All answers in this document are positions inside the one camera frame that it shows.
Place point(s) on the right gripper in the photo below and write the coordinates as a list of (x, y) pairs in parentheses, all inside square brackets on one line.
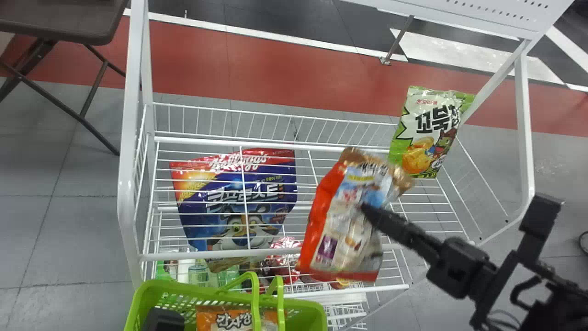
[(461, 266)]

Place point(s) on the red snack packet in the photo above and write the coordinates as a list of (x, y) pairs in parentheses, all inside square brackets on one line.
[(282, 269), (340, 230)]

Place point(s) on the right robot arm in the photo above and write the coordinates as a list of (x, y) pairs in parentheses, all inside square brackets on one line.
[(567, 310)]

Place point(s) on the green snack packet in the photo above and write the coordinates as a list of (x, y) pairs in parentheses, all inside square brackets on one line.
[(425, 133)]

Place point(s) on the blue cereal bag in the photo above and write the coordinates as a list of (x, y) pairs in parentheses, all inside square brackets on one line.
[(257, 184)]

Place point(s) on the orange snack packet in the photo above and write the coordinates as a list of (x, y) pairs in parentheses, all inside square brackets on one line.
[(229, 320)]

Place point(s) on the green basket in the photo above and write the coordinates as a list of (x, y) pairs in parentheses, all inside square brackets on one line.
[(147, 296)]

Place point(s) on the dark side table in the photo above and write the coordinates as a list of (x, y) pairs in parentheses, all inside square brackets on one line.
[(69, 20)]

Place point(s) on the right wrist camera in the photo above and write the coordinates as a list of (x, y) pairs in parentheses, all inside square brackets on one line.
[(541, 216)]

